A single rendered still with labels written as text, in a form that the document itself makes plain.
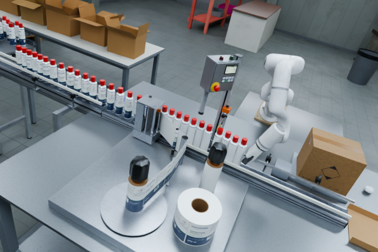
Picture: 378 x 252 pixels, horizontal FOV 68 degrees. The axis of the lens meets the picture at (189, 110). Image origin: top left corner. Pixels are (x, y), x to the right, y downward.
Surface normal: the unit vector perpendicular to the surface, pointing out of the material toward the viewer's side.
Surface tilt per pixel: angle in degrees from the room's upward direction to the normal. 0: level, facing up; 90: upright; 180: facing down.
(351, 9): 90
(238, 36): 90
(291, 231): 0
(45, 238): 0
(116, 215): 0
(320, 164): 90
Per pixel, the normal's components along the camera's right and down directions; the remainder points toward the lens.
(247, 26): -0.40, 0.40
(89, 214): 0.18, -0.84
